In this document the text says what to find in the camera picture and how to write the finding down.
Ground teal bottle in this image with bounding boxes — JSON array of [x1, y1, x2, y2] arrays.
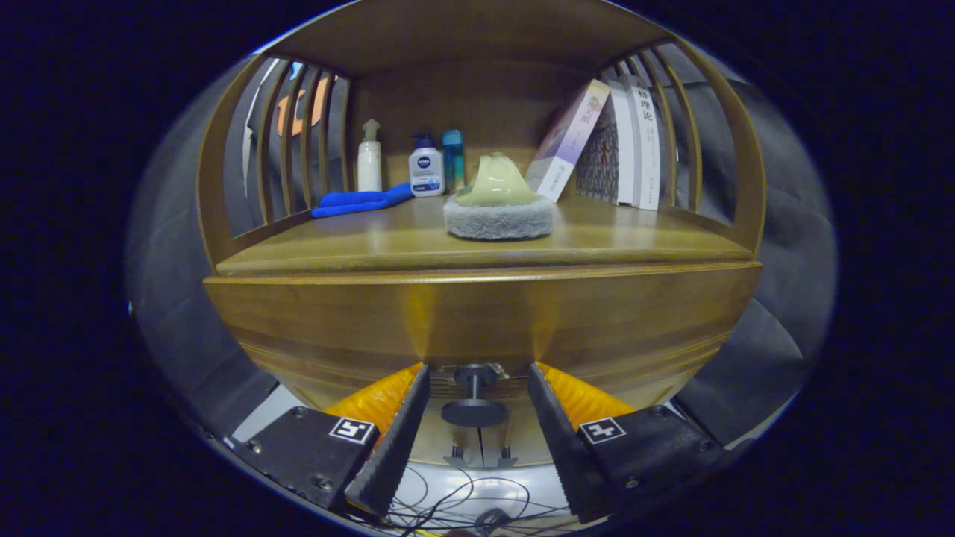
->
[[442, 129, 466, 193]]

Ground purple and white book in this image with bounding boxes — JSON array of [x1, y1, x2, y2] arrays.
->
[[525, 79, 611, 203]]

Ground wooden cabinet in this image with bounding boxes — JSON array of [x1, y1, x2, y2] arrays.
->
[[195, 0, 768, 471]]

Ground white pump bottle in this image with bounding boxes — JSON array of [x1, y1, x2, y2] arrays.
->
[[357, 119, 383, 193]]

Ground blue cloth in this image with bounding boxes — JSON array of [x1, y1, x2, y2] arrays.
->
[[311, 183, 415, 219]]

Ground plain white book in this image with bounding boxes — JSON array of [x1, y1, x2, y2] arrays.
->
[[608, 78, 639, 206]]

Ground wooden drawer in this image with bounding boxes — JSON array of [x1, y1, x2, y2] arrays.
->
[[203, 261, 763, 430]]

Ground white book black lettering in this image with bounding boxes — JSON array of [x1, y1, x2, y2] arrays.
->
[[627, 75, 663, 211]]

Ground white lotion bottle blue cap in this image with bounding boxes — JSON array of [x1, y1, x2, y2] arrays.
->
[[407, 134, 446, 198]]

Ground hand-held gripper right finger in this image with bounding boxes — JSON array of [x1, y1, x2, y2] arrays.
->
[[527, 362, 728, 524]]

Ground wooden countertop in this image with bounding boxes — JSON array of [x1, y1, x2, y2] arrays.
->
[[215, 195, 754, 275]]

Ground green scrub brush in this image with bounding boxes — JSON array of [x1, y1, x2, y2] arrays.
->
[[443, 152, 556, 241]]

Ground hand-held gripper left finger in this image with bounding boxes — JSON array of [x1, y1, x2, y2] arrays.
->
[[231, 363, 432, 518]]

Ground dark patterned book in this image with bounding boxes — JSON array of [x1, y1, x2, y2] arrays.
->
[[574, 112, 620, 204]]

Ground tangled black cables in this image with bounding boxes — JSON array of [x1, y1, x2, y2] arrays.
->
[[384, 462, 572, 537]]

